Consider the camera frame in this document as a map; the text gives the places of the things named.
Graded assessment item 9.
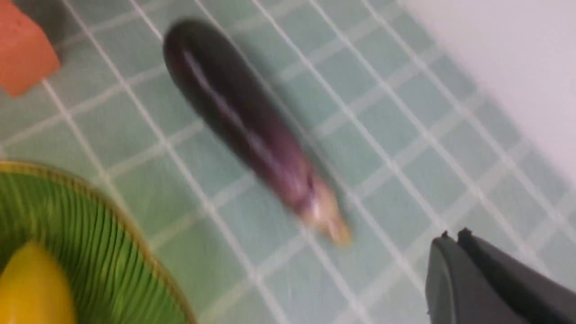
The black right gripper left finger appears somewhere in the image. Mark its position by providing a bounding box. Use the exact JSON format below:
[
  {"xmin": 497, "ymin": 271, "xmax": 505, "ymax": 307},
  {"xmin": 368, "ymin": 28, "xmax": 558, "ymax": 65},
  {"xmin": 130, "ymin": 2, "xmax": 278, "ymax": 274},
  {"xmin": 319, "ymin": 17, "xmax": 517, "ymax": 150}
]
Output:
[{"xmin": 425, "ymin": 230, "xmax": 531, "ymax": 324}]

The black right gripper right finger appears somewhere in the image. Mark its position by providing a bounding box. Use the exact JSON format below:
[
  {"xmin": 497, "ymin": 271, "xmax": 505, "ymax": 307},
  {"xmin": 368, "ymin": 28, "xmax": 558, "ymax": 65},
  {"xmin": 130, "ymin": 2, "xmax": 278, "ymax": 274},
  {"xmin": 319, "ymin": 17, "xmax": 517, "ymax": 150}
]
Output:
[{"xmin": 458, "ymin": 228, "xmax": 575, "ymax": 324}]

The purple eggplant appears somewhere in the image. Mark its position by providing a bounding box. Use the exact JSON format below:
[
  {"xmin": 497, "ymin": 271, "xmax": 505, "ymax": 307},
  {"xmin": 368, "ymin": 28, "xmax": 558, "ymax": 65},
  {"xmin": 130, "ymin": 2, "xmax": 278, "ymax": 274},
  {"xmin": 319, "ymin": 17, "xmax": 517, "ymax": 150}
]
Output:
[{"xmin": 162, "ymin": 18, "xmax": 351, "ymax": 246}]

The yellow banana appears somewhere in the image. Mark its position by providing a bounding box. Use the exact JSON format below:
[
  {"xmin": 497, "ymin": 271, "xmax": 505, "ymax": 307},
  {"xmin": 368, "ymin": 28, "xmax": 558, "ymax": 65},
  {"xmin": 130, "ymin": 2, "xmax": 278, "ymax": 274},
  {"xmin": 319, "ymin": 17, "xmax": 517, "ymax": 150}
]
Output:
[{"xmin": 0, "ymin": 241, "xmax": 77, "ymax": 324}]

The green checkered tablecloth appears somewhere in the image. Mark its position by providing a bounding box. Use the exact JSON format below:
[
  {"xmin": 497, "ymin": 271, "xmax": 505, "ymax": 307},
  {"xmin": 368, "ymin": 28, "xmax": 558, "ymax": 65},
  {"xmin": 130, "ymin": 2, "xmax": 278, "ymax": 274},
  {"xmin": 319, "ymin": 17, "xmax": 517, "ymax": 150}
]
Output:
[{"xmin": 0, "ymin": 0, "xmax": 575, "ymax": 324}]

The green leaf-shaped glass plate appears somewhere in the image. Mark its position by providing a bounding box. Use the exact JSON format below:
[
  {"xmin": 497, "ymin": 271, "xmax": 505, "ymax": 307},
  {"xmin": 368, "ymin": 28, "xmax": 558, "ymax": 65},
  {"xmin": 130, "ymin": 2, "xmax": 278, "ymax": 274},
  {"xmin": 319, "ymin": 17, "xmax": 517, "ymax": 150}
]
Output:
[{"xmin": 0, "ymin": 160, "xmax": 196, "ymax": 324}]

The orange cylinder block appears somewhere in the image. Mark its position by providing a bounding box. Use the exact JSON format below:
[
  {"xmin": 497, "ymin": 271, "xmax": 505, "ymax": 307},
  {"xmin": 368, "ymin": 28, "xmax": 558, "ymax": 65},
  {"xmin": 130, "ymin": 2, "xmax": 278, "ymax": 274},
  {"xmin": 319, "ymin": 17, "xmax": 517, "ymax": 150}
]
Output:
[{"xmin": 0, "ymin": 0, "xmax": 61, "ymax": 98}]

